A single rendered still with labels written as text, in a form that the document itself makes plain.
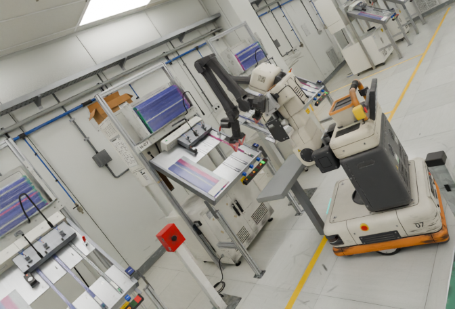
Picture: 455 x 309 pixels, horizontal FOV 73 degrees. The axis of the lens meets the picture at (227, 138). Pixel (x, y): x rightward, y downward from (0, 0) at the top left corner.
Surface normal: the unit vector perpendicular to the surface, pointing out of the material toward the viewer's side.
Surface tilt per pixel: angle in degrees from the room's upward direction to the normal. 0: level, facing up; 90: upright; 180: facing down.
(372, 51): 90
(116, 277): 47
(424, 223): 90
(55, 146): 90
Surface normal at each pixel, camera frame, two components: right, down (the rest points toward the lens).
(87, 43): 0.60, -0.25
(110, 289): 0.07, -0.74
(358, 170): -0.43, 0.44
